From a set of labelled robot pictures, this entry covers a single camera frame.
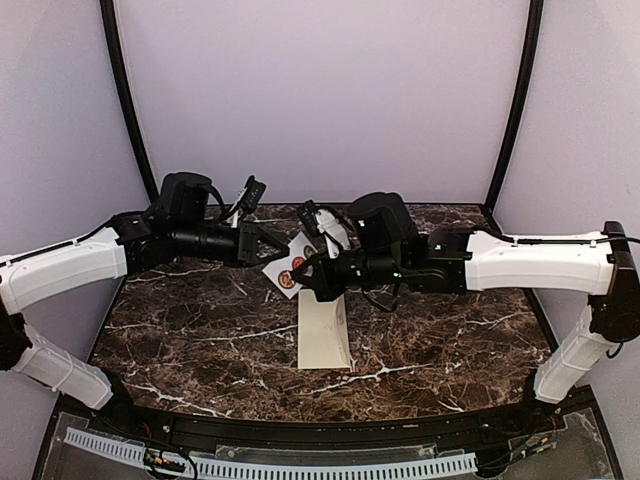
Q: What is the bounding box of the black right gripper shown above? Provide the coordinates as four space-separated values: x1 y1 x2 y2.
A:
289 247 405 302

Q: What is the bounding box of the white sticker sheet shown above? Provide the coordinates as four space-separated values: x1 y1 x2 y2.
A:
262 232 317 300

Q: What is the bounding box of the cream paper envelope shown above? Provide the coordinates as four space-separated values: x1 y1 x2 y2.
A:
297 290 351 370

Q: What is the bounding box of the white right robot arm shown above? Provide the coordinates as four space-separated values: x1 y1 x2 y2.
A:
291 192 639 434

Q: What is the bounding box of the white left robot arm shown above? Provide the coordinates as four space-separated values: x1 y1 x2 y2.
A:
1 172 290 436

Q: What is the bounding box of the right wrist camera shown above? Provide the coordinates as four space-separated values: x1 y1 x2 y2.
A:
296 200 351 259

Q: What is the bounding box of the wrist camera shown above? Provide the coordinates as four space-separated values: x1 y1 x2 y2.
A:
296 200 351 259
225 175 266 227

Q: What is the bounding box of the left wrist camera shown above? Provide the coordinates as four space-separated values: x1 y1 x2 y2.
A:
225 175 266 227

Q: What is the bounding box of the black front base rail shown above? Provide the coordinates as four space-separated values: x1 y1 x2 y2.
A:
116 403 566 452

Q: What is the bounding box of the white slotted cable duct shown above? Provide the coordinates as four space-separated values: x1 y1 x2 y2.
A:
64 427 478 479

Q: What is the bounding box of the black left corner post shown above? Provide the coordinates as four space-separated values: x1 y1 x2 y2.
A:
99 0 159 203

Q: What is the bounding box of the black corner post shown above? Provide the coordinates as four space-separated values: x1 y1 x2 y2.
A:
483 0 544 216
99 0 159 203

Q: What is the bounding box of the black right corner post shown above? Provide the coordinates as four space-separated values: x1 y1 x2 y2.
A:
483 0 544 216

